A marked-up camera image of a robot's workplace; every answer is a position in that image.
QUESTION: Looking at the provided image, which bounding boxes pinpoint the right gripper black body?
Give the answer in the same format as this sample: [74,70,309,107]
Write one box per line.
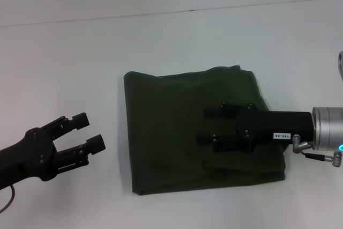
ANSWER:
[234,102,315,154]

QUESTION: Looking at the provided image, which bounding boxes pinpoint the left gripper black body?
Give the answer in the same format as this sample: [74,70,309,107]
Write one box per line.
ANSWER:
[0,126,61,191]

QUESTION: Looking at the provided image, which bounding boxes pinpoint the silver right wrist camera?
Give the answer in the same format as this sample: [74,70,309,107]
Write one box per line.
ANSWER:
[337,50,343,82]

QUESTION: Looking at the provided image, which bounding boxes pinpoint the right gripper cable with connector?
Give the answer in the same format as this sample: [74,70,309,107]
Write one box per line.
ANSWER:
[292,133,343,168]

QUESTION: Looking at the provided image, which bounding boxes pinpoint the dark red cable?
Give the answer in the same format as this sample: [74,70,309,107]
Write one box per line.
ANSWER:
[0,184,17,213]

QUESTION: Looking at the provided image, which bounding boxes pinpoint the dark green FREE! t-shirt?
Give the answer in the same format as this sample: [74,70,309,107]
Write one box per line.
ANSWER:
[123,65,286,196]

